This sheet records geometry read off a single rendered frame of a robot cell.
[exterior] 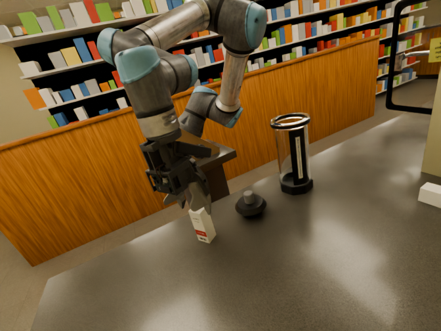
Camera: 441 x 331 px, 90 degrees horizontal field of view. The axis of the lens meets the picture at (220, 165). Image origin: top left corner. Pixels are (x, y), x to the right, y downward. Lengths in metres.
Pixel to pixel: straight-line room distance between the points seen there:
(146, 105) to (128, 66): 0.06
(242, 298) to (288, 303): 0.09
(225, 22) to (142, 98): 0.47
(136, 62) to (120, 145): 1.93
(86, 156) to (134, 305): 1.90
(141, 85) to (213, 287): 0.42
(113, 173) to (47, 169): 0.52
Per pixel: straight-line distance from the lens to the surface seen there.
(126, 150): 2.33
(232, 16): 0.81
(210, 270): 0.56
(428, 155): 0.83
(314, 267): 0.53
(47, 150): 2.39
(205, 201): 0.50
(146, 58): 0.42
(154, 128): 0.43
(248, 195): 0.62
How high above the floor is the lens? 1.36
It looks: 25 degrees down
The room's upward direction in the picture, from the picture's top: 14 degrees counter-clockwise
